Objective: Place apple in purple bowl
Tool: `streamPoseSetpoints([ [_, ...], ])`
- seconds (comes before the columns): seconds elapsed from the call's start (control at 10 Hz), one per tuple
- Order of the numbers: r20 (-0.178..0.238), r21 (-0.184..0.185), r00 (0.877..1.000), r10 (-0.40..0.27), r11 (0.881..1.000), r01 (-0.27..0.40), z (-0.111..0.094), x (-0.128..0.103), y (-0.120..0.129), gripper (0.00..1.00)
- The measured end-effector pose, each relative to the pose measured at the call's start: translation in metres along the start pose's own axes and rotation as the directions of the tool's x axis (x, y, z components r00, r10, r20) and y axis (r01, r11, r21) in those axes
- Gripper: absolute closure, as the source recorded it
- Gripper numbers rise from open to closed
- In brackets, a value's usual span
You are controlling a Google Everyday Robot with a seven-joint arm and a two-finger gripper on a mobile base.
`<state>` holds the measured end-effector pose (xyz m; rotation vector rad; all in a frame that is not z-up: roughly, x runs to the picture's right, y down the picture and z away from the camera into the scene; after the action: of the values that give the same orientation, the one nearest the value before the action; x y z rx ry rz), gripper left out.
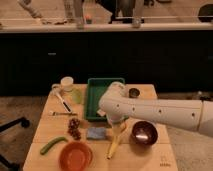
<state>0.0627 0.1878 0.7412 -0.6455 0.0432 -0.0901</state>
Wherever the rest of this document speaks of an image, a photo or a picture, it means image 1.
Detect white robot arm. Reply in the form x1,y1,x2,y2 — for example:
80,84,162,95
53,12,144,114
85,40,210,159
98,82,213,137

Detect dark purple bowl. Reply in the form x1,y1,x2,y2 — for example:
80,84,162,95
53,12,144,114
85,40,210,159
131,121,158,146

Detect orange bowl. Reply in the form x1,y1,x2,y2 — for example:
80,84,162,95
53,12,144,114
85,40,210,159
58,142,93,171

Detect green plastic tray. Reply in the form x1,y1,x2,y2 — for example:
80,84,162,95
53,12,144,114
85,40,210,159
84,78,125,122

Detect white cup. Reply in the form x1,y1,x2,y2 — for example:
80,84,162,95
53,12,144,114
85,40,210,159
60,76,74,92

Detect blue sponge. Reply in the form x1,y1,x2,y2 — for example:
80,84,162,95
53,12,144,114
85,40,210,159
87,127,106,140

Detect dark red grapes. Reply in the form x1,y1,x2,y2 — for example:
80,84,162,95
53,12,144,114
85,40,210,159
68,118,81,140

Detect yellow banana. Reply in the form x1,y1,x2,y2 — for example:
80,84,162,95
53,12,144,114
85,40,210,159
107,123,126,159

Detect metal fork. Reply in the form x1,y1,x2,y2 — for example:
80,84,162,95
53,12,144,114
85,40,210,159
50,111,78,116

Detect green cucumber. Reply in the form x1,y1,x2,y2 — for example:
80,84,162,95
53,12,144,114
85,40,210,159
40,137,68,155

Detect black office chair base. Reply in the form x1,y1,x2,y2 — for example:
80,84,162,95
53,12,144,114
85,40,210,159
0,116,31,171

